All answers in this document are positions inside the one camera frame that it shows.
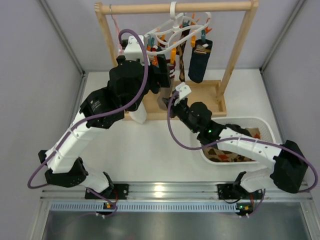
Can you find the argyle hanging sock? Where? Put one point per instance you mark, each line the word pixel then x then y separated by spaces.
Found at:
pixel 180 52

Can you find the white hanging cloth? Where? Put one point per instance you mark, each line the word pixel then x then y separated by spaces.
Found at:
pixel 140 115

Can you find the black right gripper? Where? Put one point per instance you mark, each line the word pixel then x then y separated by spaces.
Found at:
pixel 172 104

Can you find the white perforated plastic basket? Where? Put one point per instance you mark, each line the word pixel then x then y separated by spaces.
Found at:
pixel 257 128

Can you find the perforated cable tray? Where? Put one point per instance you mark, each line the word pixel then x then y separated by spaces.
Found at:
pixel 165 207

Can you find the argyle patterned sock in basket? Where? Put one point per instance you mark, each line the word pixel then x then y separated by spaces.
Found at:
pixel 215 155

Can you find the white plastic clip hanger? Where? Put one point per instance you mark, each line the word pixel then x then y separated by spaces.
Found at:
pixel 175 31

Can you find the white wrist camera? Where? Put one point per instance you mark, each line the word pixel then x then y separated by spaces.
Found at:
pixel 133 51
pixel 181 92

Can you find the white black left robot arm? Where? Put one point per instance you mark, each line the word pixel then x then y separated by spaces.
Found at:
pixel 99 111

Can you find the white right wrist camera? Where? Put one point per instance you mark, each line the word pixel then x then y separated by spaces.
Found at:
pixel 181 92

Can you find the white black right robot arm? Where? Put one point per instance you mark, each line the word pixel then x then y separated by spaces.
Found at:
pixel 283 163

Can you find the wooden clothes rack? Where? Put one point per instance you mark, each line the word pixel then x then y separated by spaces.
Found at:
pixel 210 92

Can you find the navy sock with bear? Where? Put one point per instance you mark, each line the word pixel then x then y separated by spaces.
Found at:
pixel 199 60

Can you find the brown striped sock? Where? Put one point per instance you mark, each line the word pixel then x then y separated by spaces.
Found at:
pixel 166 91

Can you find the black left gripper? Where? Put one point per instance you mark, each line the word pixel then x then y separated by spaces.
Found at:
pixel 163 72

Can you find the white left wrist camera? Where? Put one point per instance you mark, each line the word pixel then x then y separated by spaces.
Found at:
pixel 133 51

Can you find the aluminium rail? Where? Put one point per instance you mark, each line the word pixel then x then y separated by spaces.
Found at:
pixel 185 191

